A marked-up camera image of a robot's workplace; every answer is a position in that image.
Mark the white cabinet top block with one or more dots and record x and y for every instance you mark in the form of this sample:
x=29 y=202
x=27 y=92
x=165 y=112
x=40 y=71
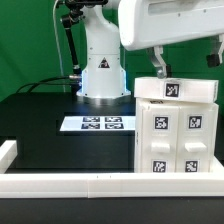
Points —
x=176 y=89

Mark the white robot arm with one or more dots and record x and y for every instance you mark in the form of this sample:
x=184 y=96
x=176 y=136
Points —
x=103 y=78

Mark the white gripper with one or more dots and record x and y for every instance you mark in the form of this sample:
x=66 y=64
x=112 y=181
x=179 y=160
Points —
x=148 y=23

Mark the white cabinet door panel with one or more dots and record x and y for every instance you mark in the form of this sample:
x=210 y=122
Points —
x=159 y=137
x=194 y=138

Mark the white cabinet body box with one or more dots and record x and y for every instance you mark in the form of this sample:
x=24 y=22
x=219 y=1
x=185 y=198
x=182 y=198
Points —
x=147 y=104

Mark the white marker tag sheet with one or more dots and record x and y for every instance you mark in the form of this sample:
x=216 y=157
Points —
x=98 y=123

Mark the white U-shaped frame fence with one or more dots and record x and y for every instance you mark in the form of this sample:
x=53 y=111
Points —
x=72 y=185

